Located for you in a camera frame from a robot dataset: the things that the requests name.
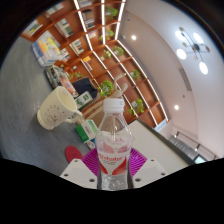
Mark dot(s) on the wooden artist mannequin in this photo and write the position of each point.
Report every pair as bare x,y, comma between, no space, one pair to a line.
119,87

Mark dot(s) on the multi-bulb ceiling lamp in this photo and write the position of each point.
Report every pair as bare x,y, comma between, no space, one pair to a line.
195,48

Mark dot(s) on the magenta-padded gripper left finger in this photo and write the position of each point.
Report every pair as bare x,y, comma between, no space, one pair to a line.
78,173

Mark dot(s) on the flat magazine stack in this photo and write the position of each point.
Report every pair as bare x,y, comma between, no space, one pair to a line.
60,80

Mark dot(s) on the clear plastic water bottle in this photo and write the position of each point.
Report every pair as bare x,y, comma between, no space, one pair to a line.
113,160

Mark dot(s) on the flat round red coaster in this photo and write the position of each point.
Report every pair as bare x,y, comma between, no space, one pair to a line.
72,154

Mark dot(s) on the orange wooden shelf unit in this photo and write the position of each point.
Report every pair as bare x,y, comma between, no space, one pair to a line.
100,50

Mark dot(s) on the black track light rail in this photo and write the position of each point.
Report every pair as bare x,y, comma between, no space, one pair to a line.
186,138

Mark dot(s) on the dark blue chair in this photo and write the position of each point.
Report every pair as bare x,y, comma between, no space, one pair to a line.
83,86

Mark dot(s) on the small green-white carton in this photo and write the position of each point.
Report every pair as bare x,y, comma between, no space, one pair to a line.
83,99

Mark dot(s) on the beige chair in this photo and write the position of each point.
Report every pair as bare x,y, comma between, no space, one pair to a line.
95,115

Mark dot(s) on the grey curtain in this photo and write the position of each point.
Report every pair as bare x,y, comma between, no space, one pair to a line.
185,146

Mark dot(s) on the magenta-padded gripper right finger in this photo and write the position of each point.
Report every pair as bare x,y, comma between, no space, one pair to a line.
148,173

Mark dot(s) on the window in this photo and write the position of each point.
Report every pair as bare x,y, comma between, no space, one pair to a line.
200,159

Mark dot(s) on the round recessed ceiling light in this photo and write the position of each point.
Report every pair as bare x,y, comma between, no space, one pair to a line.
133,37
176,107

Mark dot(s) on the ceiling air vent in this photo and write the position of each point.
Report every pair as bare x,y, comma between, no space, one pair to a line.
185,79

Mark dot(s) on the green-white cardboard box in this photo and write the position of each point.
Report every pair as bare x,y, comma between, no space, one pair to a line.
86,130

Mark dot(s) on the cream ceramic mug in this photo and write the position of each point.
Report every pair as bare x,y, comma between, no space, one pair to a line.
55,111

